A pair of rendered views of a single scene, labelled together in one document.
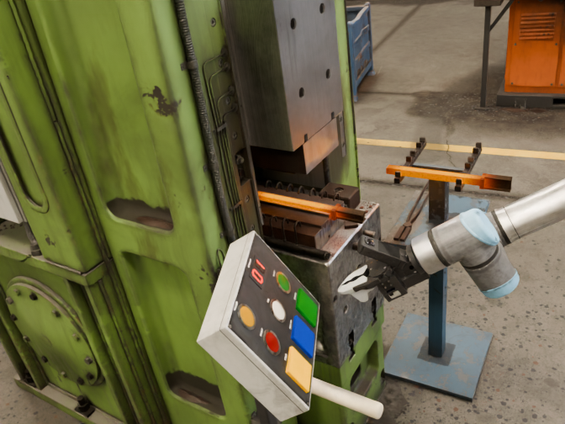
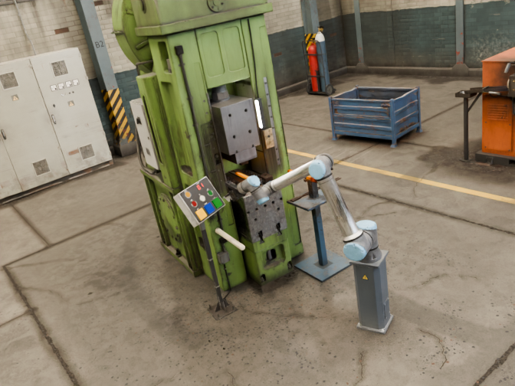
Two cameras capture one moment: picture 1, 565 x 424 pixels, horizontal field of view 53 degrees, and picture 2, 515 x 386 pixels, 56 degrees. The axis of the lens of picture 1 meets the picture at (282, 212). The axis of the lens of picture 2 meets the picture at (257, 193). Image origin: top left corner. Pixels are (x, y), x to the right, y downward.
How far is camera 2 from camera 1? 2.76 m
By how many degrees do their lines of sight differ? 24
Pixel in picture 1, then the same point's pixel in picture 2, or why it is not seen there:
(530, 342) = not seen: hidden behind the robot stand
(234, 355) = (181, 203)
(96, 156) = (178, 150)
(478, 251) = (250, 187)
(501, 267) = (258, 194)
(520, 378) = (349, 279)
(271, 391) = (190, 216)
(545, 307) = (389, 258)
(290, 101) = (227, 139)
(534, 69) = (498, 139)
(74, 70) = (174, 122)
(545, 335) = not seen: hidden behind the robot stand
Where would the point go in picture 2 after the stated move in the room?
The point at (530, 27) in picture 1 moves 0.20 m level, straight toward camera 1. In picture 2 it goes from (493, 112) to (485, 117)
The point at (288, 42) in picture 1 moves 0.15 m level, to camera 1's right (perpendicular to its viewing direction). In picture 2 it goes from (227, 120) to (244, 119)
